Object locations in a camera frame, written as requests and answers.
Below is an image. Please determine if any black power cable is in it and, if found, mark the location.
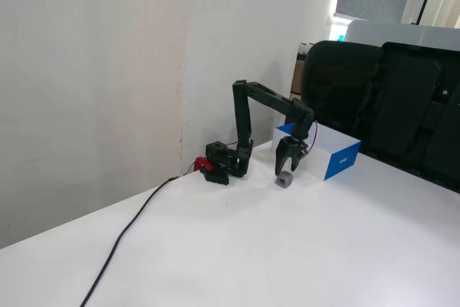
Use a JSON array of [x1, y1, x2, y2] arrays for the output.
[[79, 173, 185, 307]]

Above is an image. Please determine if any black mesh office chair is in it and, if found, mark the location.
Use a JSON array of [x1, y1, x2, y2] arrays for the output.
[[300, 40, 382, 150]]

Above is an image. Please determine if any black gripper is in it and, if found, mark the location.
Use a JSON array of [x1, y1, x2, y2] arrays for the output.
[[274, 134, 311, 178]]

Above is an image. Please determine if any large black office chair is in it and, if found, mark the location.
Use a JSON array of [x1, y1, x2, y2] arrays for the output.
[[359, 41, 460, 193]]

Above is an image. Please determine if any blue white cardboard box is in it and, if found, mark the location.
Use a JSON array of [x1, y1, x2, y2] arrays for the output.
[[271, 122, 362, 183]]

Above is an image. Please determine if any red white servo wire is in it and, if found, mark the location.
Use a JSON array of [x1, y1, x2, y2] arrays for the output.
[[304, 119, 320, 159]]

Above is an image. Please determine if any gray block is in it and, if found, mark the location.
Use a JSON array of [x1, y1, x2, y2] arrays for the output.
[[275, 170, 294, 191]]

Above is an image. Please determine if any brown cardboard box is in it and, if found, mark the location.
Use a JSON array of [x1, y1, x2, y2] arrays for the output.
[[290, 41, 314, 100]]

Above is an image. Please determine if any white panel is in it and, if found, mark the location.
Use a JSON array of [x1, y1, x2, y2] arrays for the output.
[[346, 19, 460, 53]]

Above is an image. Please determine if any red and black table clamp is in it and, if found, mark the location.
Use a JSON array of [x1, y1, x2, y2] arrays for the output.
[[193, 155, 231, 187]]

